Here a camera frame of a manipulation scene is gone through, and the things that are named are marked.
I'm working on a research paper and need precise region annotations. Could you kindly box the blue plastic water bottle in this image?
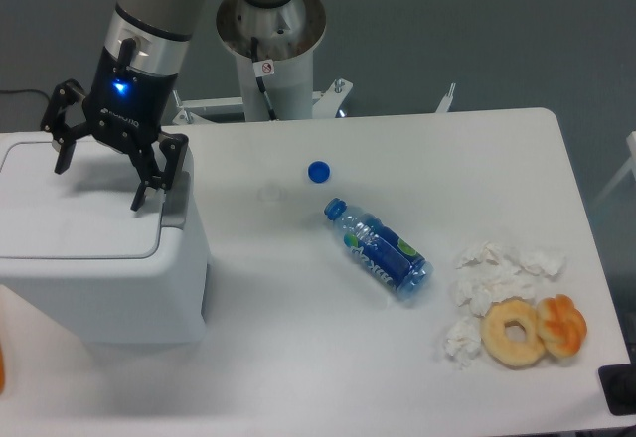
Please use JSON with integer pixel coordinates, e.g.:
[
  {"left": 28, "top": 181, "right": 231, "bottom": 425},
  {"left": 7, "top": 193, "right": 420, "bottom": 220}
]
[{"left": 324, "top": 198, "right": 433, "bottom": 301}]

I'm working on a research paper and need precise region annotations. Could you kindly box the crumpled white tissue bottom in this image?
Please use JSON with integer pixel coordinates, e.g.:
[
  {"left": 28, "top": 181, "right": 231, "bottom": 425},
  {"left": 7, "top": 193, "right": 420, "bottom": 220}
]
[{"left": 443, "top": 316, "right": 482, "bottom": 369}]

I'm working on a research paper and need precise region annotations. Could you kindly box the white metal base frame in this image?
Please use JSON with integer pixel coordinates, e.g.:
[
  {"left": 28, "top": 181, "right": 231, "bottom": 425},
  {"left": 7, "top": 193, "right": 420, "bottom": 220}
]
[{"left": 171, "top": 77, "right": 457, "bottom": 125}]

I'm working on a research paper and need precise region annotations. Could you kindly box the white trash can lid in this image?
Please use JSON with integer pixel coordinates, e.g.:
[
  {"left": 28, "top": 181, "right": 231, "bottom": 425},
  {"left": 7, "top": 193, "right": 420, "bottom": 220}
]
[{"left": 1, "top": 141, "right": 163, "bottom": 259}]

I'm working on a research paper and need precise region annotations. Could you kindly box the crumpled white tissue top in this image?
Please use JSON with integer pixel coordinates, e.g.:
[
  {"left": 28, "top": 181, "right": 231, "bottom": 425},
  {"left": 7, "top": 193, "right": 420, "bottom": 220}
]
[{"left": 456, "top": 241, "right": 511, "bottom": 269}]

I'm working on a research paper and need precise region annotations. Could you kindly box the crumpled white tissue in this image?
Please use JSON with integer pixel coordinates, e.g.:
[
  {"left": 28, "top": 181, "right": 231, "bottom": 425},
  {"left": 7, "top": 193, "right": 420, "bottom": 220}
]
[
  {"left": 456, "top": 241, "right": 511, "bottom": 269},
  {"left": 519, "top": 249, "right": 566, "bottom": 279},
  {"left": 443, "top": 316, "right": 482, "bottom": 369},
  {"left": 451, "top": 264, "right": 536, "bottom": 317}
]

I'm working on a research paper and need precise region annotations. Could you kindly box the crumpled white tissue right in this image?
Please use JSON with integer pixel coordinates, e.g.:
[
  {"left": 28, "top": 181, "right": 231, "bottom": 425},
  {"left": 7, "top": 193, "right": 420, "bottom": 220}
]
[{"left": 519, "top": 249, "right": 566, "bottom": 279}]

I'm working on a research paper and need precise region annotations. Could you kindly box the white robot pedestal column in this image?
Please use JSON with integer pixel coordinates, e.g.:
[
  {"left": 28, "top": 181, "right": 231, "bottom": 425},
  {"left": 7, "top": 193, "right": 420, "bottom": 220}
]
[{"left": 216, "top": 0, "right": 326, "bottom": 122}]

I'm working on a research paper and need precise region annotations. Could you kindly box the black cable on floor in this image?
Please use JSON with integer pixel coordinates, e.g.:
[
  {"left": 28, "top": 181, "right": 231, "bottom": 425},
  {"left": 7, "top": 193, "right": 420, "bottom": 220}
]
[{"left": 0, "top": 88, "right": 52, "bottom": 103}]

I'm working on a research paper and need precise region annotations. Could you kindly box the clear round lid on table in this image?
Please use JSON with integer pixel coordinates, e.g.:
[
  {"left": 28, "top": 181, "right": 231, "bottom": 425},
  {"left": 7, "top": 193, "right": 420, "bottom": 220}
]
[{"left": 256, "top": 181, "right": 286, "bottom": 203}]

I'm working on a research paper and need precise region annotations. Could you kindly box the plain ring donut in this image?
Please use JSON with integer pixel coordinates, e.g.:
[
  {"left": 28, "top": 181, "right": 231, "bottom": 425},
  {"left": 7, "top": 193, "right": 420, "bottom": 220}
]
[{"left": 480, "top": 299, "right": 546, "bottom": 368}]

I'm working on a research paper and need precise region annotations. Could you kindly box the blue bottle cap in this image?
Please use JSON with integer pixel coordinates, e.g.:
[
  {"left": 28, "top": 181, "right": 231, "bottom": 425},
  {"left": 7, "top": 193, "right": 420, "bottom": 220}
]
[{"left": 307, "top": 161, "right": 331, "bottom": 184}]

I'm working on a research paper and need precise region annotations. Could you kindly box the crumpled white tissue middle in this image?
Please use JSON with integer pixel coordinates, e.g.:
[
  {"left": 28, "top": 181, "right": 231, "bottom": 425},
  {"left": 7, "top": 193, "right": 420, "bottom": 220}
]
[{"left": 451, "top": 264, "right": 536, "bottom": 317}]

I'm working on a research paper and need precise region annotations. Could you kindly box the black device at table edge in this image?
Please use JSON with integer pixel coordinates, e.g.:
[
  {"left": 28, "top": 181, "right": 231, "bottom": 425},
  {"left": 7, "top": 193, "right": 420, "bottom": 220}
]
[{"left": 598, "top": 364, "right": 635, "bottom": 416}]

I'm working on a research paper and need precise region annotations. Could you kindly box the white trash can body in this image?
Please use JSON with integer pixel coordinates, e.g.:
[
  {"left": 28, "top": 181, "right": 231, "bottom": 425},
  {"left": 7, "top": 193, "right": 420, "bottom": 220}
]
[{"left": 1, "top": 132, "right": 210, "bottom": 344}]

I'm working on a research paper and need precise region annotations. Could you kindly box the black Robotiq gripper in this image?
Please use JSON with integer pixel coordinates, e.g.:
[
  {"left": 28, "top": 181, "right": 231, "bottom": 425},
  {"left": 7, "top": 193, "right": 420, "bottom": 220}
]
[{"left": 39, "top": 45, "right": 191, "bottom": 212}]

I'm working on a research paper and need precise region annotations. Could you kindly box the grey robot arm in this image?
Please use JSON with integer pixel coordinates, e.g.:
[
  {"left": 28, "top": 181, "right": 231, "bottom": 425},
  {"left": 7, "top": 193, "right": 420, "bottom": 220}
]
[{"left": 41, "top": 0, "right": 326, "bottom": 209}]

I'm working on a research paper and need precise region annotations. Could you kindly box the white frame at right edge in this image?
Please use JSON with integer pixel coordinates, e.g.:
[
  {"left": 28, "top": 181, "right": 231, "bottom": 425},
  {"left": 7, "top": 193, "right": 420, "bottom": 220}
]
[{"left": 590, "top": 131, "right": 636, "bottom": 210}]

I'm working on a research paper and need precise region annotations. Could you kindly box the orange object at left edge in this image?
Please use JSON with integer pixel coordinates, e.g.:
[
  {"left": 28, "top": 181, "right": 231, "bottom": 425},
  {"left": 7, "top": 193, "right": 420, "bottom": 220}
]
[{"left": 0, "top": 346, "right": 6, "bottom": 394}]

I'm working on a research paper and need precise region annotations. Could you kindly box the orange glazed twisted bun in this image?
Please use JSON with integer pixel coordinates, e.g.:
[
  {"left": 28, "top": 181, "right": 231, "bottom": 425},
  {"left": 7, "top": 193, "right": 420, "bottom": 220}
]
[{"left": 536, "top": 294, "right": 587, "bottom": 359}]

